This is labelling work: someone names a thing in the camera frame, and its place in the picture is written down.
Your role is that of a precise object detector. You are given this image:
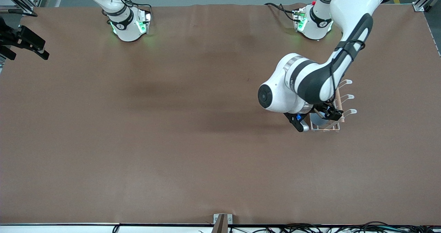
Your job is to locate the black left arm wrist cable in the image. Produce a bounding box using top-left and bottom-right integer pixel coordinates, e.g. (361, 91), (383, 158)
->
(322, 39), (366, 114)

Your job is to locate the brown table cover sheet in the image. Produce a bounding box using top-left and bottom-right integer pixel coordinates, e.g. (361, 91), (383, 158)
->
(0, 4), (441, 225)

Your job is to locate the light blue plastic cup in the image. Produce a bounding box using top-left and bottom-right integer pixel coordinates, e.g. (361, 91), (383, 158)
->
(310, 111), (330, 126)

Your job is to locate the white wire cup holder rack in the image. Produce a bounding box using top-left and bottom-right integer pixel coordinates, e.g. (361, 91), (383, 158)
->
(309, 79), (358, 133)

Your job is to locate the black right arm base cable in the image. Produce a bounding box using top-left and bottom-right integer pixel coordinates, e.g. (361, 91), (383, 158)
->
(110, 0), (153, 18)

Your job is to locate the tangled black cable bundle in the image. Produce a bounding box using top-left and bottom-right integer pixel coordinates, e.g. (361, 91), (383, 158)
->
(229, 221), (441, 233)

